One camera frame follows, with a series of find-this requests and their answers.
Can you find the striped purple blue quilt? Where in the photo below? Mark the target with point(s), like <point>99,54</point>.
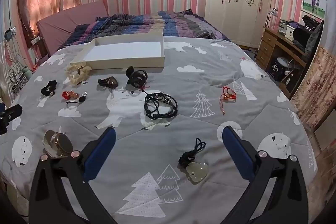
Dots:
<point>157,26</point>

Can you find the small framed couple photo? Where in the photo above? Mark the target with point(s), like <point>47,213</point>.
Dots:
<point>313,3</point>

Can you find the black box with white disc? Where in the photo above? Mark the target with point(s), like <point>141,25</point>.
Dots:
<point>278,67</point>

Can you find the black scrunchie with bells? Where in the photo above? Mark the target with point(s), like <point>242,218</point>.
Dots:
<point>47,88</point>

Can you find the wall power socket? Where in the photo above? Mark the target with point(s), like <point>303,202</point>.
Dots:
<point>36,40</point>

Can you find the white wardrobe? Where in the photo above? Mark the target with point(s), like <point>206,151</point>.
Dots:
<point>236,16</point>

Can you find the red orange pendant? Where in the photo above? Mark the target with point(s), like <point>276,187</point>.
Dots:
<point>68,95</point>

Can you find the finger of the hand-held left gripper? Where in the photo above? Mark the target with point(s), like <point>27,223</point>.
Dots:
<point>10,113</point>

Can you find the black hair claw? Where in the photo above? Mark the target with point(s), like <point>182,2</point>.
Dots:
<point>132,77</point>

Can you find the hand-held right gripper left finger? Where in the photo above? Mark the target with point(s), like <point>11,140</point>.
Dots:
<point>101,153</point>

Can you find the white shallow box tray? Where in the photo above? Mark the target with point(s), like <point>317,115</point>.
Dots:
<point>126,52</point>

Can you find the desk lamp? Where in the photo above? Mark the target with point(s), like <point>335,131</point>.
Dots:
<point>271,14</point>

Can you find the cream scrunchie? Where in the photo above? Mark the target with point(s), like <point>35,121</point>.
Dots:
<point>73,78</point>

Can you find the black bag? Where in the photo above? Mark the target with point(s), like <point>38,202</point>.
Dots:
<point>307,35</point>

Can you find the grey printed blanket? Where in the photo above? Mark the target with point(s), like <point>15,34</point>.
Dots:
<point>210,134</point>

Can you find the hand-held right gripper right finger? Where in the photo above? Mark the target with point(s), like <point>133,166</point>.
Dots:
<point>236,153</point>

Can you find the teal bottle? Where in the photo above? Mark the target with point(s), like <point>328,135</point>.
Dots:
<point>26,74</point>

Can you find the pink mattress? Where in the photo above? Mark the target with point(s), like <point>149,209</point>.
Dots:
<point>68,19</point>

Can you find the wooden desk with drawers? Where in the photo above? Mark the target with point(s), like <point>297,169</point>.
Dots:
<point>267,45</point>

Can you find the floral cloth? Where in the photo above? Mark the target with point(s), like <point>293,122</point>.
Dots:
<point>315,87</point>

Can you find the white box on desk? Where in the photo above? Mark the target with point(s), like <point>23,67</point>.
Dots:
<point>290,31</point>

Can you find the gold wristwatch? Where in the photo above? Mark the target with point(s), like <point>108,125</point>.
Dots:
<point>61,146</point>

